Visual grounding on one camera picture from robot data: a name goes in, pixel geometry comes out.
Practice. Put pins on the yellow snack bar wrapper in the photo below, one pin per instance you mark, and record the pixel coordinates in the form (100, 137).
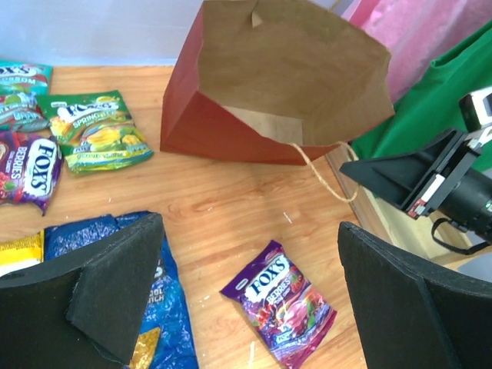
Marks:
(22, 253)

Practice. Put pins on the teal Fox's mint candy bag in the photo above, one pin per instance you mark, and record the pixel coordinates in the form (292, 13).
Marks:
(21, 83)

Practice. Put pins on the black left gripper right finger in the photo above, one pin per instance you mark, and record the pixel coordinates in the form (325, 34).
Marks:
(411, 312)

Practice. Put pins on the green tank top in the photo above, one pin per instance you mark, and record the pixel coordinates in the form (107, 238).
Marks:
(431, 106)

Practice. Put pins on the purple Fox's berries candy bag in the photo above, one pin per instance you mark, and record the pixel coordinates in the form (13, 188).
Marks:
(283, 306)

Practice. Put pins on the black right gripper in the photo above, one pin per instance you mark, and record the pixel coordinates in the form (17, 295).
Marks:
(436, 177)

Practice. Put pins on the purple black cherry candy bag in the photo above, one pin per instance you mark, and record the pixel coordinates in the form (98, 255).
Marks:
(30, 168)

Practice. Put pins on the pink t-shirt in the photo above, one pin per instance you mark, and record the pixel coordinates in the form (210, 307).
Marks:
(416, 32)

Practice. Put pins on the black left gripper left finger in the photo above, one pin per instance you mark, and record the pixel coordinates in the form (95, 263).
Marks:
(83, 309)

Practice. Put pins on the red paper bag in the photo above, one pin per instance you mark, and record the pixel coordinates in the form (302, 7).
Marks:
(274, 82)

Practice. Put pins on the blue Doritos chips bag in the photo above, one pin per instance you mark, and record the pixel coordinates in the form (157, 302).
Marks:
(165, 339)

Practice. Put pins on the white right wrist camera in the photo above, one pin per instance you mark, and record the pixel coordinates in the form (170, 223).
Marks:
(475, 108)

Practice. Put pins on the green snack bag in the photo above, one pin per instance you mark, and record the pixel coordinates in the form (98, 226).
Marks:
(95, 131)

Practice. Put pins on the wooden clothes rack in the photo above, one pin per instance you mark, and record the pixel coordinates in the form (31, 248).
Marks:
(393, 226)

